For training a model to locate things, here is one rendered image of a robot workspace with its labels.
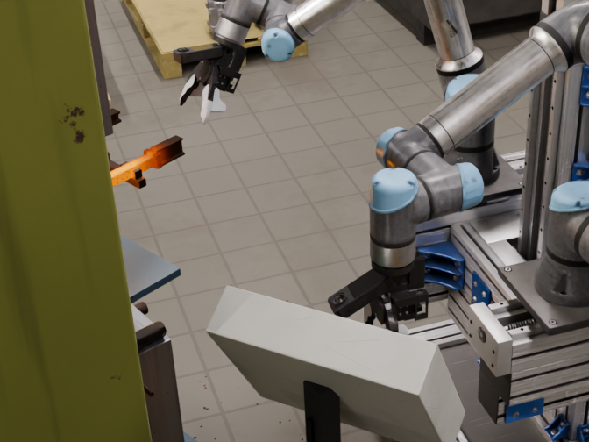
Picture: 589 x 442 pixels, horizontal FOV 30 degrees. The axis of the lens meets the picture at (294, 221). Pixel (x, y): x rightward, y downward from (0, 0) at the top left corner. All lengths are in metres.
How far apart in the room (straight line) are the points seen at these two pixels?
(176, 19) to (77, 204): 4.08
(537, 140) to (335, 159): 2.04
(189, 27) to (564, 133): 3.26
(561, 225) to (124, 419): 0.97
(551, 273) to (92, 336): 1.05
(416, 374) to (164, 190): 2.84
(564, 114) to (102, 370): 1.17
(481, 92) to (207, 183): 2.50
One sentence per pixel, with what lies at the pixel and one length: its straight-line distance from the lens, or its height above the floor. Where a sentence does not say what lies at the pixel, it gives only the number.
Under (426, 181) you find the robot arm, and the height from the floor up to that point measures 1.27.
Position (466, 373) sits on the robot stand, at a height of 0.21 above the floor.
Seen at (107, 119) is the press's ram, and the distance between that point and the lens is 1.74.
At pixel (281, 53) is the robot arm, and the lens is 2.49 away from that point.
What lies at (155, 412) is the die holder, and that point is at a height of 0.77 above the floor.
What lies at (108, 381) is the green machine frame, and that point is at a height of 1.15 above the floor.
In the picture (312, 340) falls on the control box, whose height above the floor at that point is 1.18.
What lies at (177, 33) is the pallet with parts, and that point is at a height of 0.13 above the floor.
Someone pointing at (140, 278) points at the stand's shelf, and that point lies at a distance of 2.62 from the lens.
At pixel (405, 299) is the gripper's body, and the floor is 1.07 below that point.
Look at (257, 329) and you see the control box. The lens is 1.61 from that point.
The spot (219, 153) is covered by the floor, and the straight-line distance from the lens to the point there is 4.49.
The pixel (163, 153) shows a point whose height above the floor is 0.93.
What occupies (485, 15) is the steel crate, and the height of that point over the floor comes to 0.15.
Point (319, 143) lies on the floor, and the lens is 4.52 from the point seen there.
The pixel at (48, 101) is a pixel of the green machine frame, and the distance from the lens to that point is 1.35.
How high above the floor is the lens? 2.17
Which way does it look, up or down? 33 degrees down
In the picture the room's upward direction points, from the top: 3 degrees counter-clockwise
